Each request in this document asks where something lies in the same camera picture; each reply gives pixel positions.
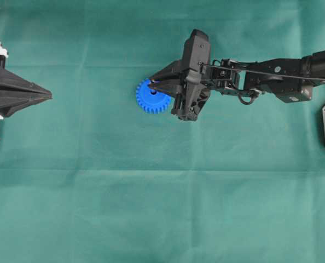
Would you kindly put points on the blue plastic gear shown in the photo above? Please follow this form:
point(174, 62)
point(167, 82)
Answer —
point(150, 100)

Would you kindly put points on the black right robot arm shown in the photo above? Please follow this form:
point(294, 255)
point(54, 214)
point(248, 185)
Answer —
point(290, 80)

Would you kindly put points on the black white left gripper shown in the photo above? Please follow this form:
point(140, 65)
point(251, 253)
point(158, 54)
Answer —
point(29, 93)

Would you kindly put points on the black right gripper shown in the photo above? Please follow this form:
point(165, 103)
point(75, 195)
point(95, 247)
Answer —
point(191, 94)

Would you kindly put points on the green cloth mat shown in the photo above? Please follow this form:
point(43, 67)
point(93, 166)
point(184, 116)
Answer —
point(88, 176)

